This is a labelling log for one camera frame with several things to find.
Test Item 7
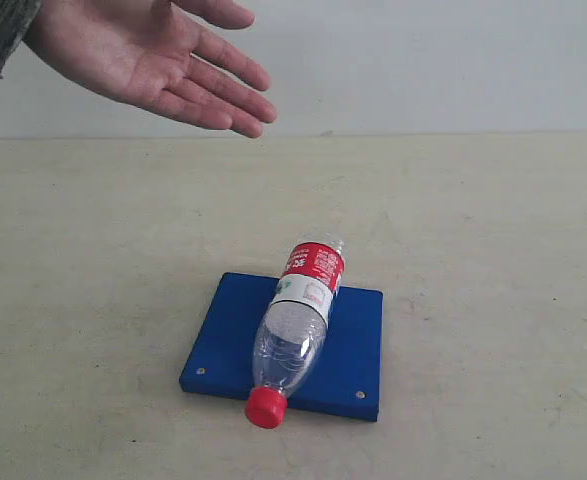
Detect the person's open hand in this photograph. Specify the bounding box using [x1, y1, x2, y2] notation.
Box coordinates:
[25, 1, 277, 138]

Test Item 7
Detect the clear bottle red cap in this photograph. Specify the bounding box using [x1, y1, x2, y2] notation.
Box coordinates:
[245, 231, 345, 429]

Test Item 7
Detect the blue binder folder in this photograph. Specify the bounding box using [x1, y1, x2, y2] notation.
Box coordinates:
[179, 272, 383, 422]

